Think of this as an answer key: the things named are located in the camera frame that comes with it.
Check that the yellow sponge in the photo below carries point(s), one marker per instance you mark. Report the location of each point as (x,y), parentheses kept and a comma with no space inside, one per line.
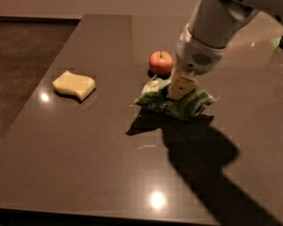
(76,85)

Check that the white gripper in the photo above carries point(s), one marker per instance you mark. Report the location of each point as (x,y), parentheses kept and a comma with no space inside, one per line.
(194,58)

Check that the red apple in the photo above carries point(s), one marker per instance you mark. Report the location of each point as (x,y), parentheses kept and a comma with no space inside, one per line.
(160,62)

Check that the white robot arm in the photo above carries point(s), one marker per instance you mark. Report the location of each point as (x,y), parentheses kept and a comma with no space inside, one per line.
(205,37)

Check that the green jalapeno chip bag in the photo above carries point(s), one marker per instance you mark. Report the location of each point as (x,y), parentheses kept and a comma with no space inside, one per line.
(154,98)

